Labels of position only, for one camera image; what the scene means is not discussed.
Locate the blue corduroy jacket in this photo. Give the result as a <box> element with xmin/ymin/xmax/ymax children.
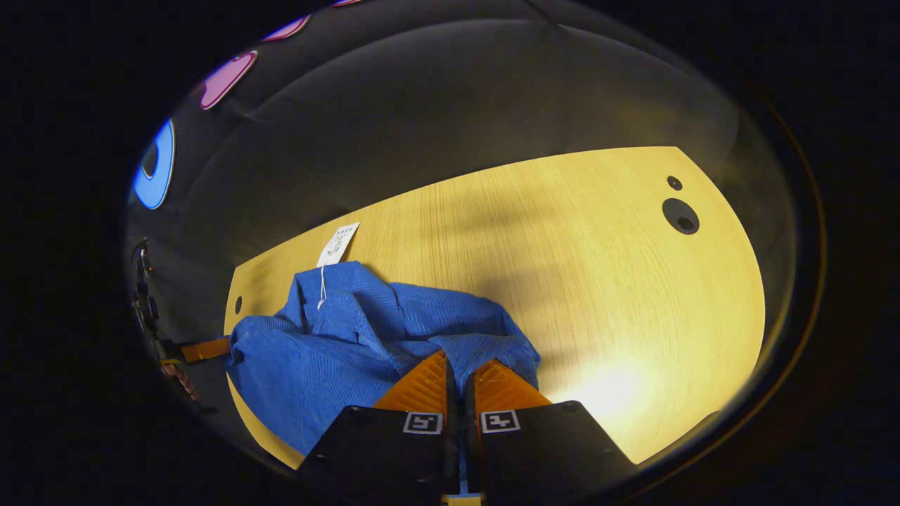
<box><xmin>226</xmin><ymin>222</ymin><xmax>542</xmax><ymax>496</ymax></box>

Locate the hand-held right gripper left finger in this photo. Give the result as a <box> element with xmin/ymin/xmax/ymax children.
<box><xmin>297</xmin><ymin>349</ymin><xmax>456</xmax><ymax>503</ymax></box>

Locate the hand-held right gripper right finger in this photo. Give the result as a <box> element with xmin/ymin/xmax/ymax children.
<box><xmin>464</xmin><ymin>358</ymin><xmax>639</xmax><ymax>503</ymax></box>

